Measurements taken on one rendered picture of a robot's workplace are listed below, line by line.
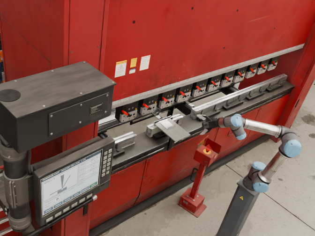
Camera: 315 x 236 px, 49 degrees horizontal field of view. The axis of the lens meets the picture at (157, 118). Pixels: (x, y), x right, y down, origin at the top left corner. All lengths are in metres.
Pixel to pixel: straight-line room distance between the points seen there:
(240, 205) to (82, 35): 2.03
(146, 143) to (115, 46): 1.05
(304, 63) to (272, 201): 1.68
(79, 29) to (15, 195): 0.86
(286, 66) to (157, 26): 2.59
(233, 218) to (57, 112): 2.19
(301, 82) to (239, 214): 2.08
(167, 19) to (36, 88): 1.20
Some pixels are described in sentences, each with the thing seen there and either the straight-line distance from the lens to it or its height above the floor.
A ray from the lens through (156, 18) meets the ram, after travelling 2.39.
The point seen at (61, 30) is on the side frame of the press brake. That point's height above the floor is 2.08.
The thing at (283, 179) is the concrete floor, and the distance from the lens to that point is 4.57.
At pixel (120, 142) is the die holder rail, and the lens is 2.83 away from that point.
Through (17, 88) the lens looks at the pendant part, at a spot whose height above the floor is 1.95.
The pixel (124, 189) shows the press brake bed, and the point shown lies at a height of 0.50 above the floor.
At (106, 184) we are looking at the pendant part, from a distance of 2.05.
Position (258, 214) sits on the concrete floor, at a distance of 4.01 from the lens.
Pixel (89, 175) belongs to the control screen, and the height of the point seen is 1.43.
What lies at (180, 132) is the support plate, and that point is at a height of 1.00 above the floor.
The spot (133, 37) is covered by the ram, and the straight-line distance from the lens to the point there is 2.32.
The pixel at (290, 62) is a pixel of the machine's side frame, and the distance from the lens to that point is 4.68.
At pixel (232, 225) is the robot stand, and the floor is 0.31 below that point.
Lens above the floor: 2.79
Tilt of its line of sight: 35 degrees down
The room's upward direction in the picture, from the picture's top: 12 degrees clockwise
